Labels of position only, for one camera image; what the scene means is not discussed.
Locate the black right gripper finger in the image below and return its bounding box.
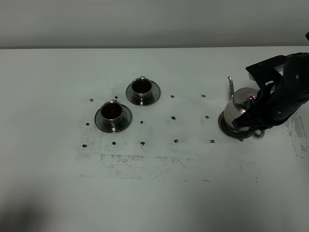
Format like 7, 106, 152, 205
232, 110, 268, 131

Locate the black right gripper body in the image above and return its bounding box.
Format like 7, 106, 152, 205
251, 82, 307, 127

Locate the stainless steel teapot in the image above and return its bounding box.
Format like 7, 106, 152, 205
223, 76, 265, 139

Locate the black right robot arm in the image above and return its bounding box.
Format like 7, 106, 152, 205
232, 53, 309, 130

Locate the steel teapot saucer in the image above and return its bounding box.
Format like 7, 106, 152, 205
218, 112, 252, 140

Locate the rear stainless steel teacup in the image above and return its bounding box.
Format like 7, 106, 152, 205
131, 76, 152, 101

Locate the stainless steel teacup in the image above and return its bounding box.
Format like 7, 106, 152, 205
131, 76, 152, 101
99, 100, 124, 125

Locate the front stainless steel teacup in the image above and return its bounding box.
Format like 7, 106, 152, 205
99, 100, 124, 125

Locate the rear steel saucer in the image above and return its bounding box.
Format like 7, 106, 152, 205
126, 77, 161, 106

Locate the front steel saucer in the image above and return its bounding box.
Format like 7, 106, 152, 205
94, 100, 133, 133

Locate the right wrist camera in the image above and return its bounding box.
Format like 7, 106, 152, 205
246, 55, 287, 89

